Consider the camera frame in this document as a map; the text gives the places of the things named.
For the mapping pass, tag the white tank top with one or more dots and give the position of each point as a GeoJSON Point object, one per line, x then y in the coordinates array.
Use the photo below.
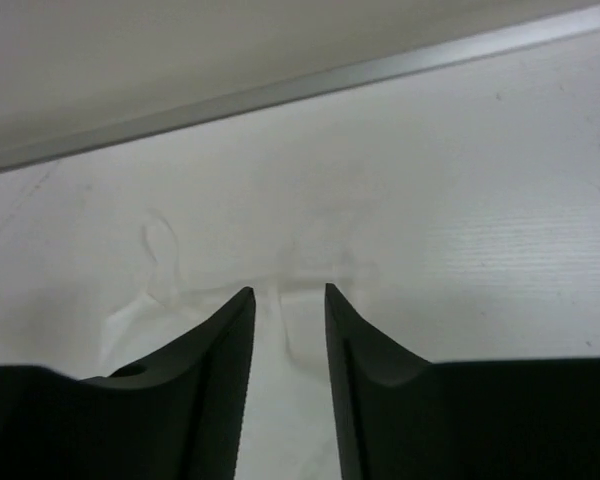
{"type": "Point", "coordinates": [288, 429]}

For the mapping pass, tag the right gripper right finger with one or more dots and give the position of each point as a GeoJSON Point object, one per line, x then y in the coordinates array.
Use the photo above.
{"type": "Point", "coordinates": [399, 416]}

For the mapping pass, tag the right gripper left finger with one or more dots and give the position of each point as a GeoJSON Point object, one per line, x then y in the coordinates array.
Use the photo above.
{"type": "Point", "coordinates": [176, 413]}

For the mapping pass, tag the rear metal table rail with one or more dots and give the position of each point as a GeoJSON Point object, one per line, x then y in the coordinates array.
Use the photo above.
{"type": "Point", "coordinates": [490, 43]}

